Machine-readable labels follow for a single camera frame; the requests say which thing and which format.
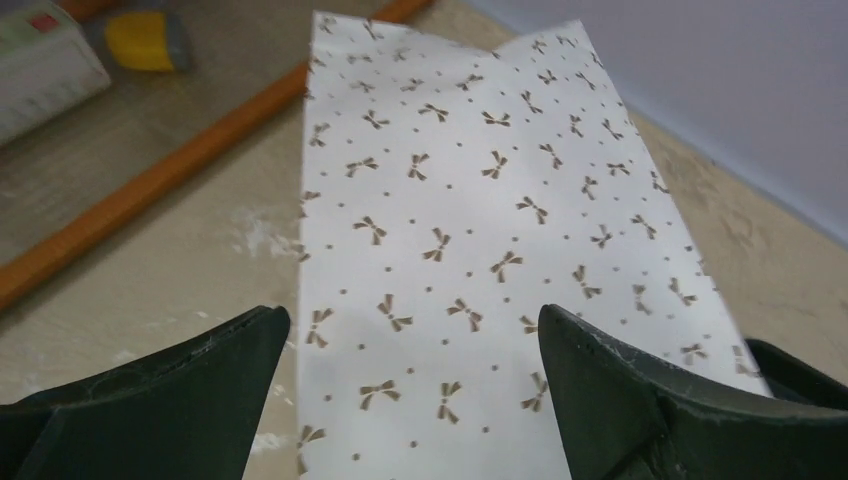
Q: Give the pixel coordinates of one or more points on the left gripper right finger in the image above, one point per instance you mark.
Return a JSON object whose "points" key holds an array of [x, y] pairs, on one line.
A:
{"points": [[623, 413]]}

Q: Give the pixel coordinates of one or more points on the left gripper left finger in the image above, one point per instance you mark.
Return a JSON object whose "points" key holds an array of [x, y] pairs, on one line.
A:
{"points": [[190, 411]]}

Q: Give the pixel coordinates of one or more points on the white patterned paper bag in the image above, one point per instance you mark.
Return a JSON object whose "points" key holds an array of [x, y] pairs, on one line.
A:
{"points": [[448, 194]]}

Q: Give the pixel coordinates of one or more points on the black plastic tray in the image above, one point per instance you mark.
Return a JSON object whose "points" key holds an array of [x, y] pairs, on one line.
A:
{"points": [[791, 379]]}

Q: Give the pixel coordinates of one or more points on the orange wooden shelf rack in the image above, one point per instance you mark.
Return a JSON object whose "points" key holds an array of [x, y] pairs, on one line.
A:
{"points": [[84, 175]]}

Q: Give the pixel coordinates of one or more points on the green white deli box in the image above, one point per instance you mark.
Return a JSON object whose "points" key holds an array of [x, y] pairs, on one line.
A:
{"points": [[47, 67]]}

